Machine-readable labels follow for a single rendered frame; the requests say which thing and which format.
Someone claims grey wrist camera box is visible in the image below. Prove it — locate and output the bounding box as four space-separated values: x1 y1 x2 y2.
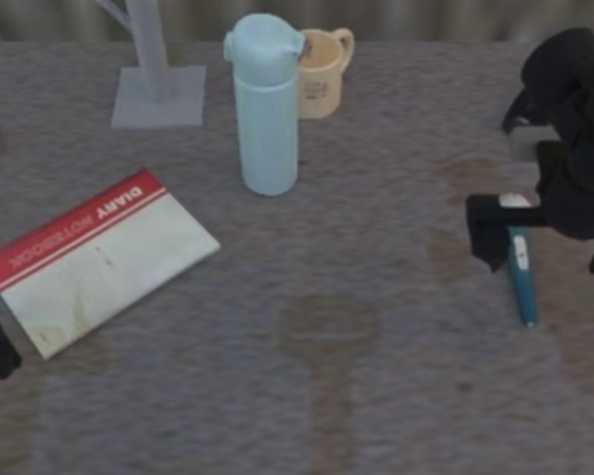
510 123 546 162

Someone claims red and white diary notebook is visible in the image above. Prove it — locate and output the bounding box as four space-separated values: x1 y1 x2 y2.
0 166 223 360

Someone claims light blue thermos bottle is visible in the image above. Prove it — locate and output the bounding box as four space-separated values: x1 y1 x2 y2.
222 13 304 198

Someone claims cream mug with handle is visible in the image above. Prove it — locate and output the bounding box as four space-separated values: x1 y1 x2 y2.
295 27 356 121

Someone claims white stand with square base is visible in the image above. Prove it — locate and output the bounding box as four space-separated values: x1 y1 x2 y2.
94 0 208 132

